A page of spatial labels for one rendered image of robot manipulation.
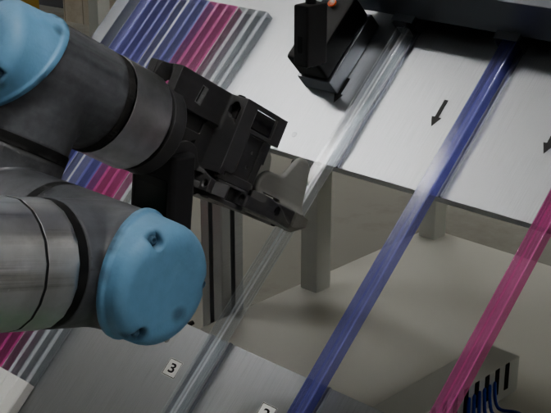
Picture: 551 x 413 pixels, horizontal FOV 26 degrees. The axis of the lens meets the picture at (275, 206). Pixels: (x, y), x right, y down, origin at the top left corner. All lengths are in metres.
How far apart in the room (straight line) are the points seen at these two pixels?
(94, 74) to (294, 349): 0.76
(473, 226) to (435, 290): 1.97
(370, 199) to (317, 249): 2.20
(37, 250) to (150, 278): 0.07
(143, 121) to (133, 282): 0.20
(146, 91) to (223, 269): 0.74
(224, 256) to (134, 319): 0.89
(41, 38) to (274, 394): 0.35
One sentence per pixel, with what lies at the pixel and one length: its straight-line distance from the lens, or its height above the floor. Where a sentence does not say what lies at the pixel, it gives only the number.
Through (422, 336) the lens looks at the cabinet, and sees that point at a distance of 1.54.
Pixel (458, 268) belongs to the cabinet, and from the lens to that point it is 1.75.
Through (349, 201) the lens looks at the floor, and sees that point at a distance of 3.80.
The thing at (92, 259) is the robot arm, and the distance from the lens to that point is 0.66.
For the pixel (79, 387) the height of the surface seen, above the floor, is 0.79.
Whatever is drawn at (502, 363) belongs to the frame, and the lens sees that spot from 1.39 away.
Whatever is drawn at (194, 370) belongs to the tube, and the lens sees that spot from 1.00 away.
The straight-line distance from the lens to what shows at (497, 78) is 1.02.
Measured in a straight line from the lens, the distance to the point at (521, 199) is 0.95.
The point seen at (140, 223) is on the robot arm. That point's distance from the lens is 0.68.
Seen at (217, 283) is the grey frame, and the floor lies 0.66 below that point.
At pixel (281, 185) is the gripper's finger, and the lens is 0.97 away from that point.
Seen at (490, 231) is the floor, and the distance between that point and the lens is 3.61.
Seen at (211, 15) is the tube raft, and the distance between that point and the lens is 1.24.
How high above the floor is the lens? 1.30
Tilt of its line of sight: 20 degrees down
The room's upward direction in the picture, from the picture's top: straight up
